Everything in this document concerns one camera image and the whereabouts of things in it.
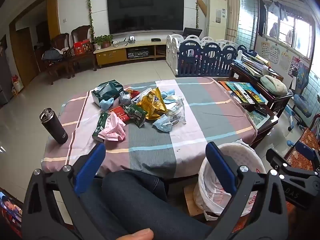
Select blue white child scooter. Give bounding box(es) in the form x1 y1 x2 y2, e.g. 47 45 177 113
285 94 314 132

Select grey refrigerator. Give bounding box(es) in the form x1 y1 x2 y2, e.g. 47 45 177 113
0 51 13 107

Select colourful books and magazines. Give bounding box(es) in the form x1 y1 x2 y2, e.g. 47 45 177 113
225 82 241 98

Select black television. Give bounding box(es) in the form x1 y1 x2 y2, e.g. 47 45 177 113
107 0 185 35

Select grey green cushion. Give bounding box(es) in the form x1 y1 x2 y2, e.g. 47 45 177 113
260 75 288 96

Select person's leg in jeans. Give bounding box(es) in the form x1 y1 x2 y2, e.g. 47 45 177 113
80 169 213 240

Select striped pink grey tablecloth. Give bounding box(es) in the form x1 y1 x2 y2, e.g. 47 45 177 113
41 77 258 178

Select black thermos bottle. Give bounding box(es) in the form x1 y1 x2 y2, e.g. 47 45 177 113
39 108 68 145

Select white floor air conditioner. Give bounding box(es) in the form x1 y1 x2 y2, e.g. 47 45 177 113
206 0 228 40

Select white playpen fence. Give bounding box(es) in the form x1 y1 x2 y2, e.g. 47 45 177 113
166 34 240 77

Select blue face mask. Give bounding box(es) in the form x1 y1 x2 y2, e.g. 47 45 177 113
152 115 174 132
99 97 114 110

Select beige curtain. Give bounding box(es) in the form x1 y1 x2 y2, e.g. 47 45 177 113
222 0 241 42

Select red gift box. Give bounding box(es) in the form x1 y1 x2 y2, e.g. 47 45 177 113
73 39 92 55

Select colourful printed picture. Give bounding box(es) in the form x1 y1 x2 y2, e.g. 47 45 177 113
0 189 23 238

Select window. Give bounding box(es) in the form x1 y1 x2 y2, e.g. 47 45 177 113
260 0 314 58

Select person's left hand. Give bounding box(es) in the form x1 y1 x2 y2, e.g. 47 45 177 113
117 228 154 240

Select dark green bag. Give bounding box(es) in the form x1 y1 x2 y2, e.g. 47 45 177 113
91 79 124 105

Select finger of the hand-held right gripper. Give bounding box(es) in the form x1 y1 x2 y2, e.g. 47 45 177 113
296 141 320 170
266 148 320 180

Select hanging clothes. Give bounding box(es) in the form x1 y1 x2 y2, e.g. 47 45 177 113
260 0 288 22

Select wooden sofa frame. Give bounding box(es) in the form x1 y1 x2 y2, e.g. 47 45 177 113
285 114 320 163

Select carved wooden chair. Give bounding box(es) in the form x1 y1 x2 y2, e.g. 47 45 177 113
71 25 97 72
51 33 73 78

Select yellow snack bag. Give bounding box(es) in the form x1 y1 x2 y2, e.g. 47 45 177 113
136 87 167 120

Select black backpack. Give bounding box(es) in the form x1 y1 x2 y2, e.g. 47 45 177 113
42 49 64 61

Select silver foil bag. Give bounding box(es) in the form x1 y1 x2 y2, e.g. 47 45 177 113
119 91 132 105

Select blue playpen fence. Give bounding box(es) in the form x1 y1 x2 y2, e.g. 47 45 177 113
179 42 258 77

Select red wall poster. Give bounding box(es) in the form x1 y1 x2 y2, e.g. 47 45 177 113
288 56 301 77

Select small green packet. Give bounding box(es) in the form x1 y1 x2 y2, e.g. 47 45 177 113
92 112 109 143

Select green snack packet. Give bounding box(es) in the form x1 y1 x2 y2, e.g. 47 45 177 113
124 104 148 128

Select calendar wall chart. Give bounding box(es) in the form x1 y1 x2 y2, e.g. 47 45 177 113
270 44 280 63
260 41 271 57

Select white blue-striped paper container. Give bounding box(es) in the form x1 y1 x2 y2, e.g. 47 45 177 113
131 90 150 105

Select wooden board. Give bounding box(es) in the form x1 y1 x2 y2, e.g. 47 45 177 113
184 184 203 217

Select black audio amplifier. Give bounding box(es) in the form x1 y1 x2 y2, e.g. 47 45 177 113
127 48 150 59

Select white booklet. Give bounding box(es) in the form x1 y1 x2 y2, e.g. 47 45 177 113
234 84 255 104

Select white plastic bin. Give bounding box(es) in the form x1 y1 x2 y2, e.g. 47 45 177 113
194 144 267 218

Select dark wooden side table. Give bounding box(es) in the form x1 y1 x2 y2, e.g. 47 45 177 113
229 61 293 113

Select clear plastic bag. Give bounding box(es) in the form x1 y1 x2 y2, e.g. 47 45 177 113
162 100 187 125

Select red snack packet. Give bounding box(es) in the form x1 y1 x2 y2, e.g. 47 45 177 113
110 106 130 123

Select potted plant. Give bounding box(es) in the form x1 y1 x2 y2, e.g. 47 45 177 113
94 34 113 49

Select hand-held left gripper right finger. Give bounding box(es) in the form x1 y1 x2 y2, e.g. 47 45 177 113
205 142 289 240

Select red floral seat cushion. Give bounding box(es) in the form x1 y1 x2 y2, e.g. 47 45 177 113
287 127 320 172

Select crumpled pink paper wrapper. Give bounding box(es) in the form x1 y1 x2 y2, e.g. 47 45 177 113
97 112 127 142

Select blue wall poster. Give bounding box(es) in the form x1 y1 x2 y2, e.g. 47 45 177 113
296 62 311 92

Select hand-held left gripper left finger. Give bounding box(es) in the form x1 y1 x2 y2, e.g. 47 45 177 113
22 142 107 240

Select black monitor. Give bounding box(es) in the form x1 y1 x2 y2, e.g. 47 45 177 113
182 27 203 38

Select stack of books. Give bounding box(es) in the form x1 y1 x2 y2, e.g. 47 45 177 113
232 54 272 77

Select yellow wooden TV cabinet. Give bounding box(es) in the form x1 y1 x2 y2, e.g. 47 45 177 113
94 40 173 68

